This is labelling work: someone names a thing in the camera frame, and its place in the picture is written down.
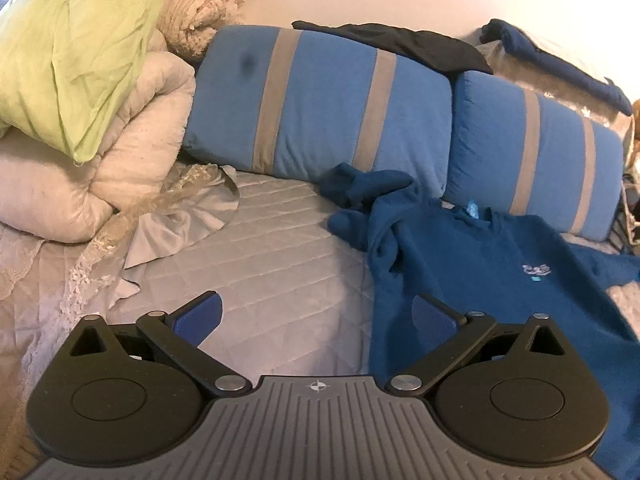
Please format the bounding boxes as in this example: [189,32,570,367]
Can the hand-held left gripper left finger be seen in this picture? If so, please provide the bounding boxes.
[70,291,253,395]

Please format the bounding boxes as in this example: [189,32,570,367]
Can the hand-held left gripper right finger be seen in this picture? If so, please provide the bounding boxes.
[385,294,571,395]

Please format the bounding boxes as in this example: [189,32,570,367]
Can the blue sweatshirt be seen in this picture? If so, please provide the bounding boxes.
[320,162,640,480]

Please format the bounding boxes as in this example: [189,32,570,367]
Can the grey satin lace-trimmed sheet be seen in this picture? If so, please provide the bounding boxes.
[0,162,241,301]

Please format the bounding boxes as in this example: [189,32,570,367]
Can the grey quilted bedspread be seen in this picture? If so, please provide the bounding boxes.
[0,170,640,480]

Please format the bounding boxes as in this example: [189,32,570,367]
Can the white comforter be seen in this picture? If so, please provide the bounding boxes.
[0,30,197,243]

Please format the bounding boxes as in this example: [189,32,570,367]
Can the black bag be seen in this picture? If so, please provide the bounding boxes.
[620,172,640,256]

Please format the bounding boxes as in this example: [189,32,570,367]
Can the blue grey-striped pillow dark spot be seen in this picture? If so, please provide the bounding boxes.
[181,25,453,196]

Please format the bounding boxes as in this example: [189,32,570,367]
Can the black garment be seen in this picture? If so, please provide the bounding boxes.
[291,20,493,76]

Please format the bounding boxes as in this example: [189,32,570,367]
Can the dark blue garment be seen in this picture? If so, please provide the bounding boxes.
[480,18,633,116]

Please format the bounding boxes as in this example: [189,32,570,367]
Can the light green quilt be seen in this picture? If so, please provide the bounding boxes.
[0,0,188,161]

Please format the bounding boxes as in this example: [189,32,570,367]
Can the beige fluffy blanket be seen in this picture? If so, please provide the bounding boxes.
[165,0,246,63]

